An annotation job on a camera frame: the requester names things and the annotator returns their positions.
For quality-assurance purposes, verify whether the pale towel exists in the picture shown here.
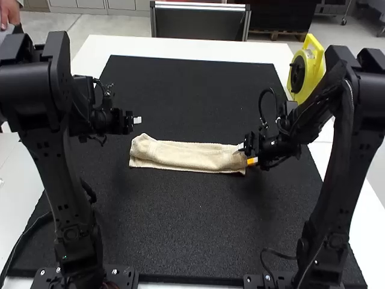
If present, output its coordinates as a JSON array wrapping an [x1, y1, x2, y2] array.
[[128, 132, 247, 175]]

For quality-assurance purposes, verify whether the black crate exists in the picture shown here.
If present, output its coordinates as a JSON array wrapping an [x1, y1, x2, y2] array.
[[234, 0, 321, 33]]

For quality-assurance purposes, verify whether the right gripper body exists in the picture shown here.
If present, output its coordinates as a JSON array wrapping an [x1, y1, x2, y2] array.
[[244, 128, 302, 172]]

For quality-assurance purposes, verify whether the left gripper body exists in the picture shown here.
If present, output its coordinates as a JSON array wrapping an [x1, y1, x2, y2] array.
[[100, 107, 135, 137]]

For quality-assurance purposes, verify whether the yellow cable reel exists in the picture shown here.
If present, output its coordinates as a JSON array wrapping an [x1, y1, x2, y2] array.
[[286, 33, 327, 104]]

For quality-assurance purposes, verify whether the metal trolley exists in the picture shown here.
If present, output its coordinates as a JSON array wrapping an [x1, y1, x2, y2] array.
[[314, 0, 350, 26]]

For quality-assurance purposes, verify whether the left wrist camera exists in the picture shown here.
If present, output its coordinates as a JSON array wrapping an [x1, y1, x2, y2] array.
[[102, 89, 115, 111]]

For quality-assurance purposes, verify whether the grey cupboard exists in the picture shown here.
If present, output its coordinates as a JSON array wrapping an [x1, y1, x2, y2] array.
[[22, 0, 151, 13]]

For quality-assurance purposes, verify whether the black mat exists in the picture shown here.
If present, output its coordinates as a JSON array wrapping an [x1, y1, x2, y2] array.
[[5, 54, 368, 287]]

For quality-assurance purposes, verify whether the person's hand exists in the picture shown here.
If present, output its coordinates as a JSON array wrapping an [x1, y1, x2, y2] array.
[[0, 2, 22, 31]]

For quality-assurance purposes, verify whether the black framed case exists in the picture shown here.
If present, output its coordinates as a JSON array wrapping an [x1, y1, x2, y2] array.
[[149, 0, 252, 42]]

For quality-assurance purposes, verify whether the black cable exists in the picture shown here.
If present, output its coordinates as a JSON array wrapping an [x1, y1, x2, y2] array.
[[259, 247, 299, 272], [257, 87, 286, 127]]

